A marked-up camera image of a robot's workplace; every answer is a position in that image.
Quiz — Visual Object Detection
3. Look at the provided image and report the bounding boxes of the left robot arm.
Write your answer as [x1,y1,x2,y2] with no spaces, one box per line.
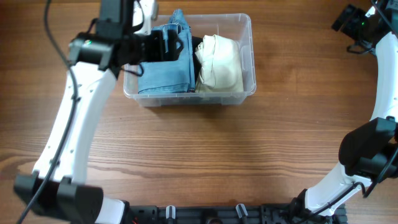
[14,1,183,223]

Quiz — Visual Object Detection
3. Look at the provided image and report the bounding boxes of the clear plastic storage bin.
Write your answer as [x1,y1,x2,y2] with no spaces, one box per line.
[123,13,257,107]

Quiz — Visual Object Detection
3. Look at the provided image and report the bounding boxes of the black garment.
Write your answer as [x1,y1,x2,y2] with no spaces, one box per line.
[192,36,203,84]

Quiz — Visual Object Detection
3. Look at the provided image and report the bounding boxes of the blue denim jeans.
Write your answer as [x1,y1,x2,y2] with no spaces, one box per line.
[137,9,195,94]

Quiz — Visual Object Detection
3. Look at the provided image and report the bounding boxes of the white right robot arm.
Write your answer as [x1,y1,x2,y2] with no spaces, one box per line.
[288,0,397,223]

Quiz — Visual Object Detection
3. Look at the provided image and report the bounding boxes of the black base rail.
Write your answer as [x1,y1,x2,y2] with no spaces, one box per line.
[127,203,348,224]

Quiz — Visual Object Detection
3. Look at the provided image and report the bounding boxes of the cream cloth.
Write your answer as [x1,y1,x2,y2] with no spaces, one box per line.
[195,34,244,93]

